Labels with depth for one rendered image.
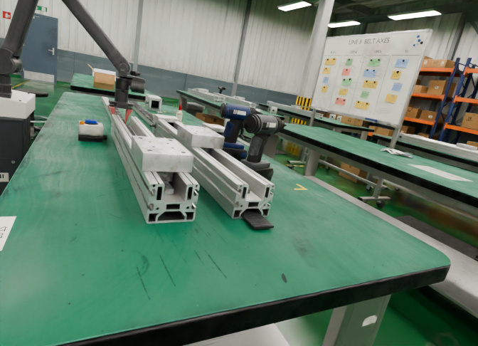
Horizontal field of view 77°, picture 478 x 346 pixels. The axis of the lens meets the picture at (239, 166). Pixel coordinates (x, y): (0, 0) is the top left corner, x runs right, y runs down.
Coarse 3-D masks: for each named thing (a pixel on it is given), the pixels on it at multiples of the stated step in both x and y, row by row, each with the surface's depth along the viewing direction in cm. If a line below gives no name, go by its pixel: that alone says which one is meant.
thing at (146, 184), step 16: (112, 128) 122; (128, 128) 115; (144, 128) 107; (128, 144) 83; (128, 160) 81; (128, 176) 80; (144, 176) 61; (176, 176) 66; (144, 192) 61; (160, 192) 59; (176, 192) 65; (192, 192) 61; (144, 208) 60; (160, 208) 59; (176, 208) 61; (192, 208) 63
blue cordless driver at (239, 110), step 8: (224, 104) 115; (232, 104) 116; (224, 112) 114; (232, 112) 115; (240, 112) 116; (248, 112) 117; (256, 112) 118; (232, 120) 118; (240, 120) 117; (232, 128) 118; (240, 128) 120; (224, 136) 119; (232, 136) 119; (224, 144) 118; (232, 144) 119; (240, 144) 121; (232, 152) 119; (240, 152) 120
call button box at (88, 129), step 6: (84, 126) 106; (90, 126) 107; (96, 126) 108; (102, 126) 110; (78, 132) 106; (84, 132) 107; (90, 132) 108; (96, 132) 108; (102, 132) 110; (78, 138) 106; (84, 138) 107; (90, 138) 108; (96, 138) 109; (102, 138) 110
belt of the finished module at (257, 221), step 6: (246, 210) 72; (252, 210) 72; (246, 216) 68; (252, 216) 69; (258, 216) 70; (252, 222) 66; (258, 222) 67; (264, 222) 67; (258, 228) 64; (264, 228) 65
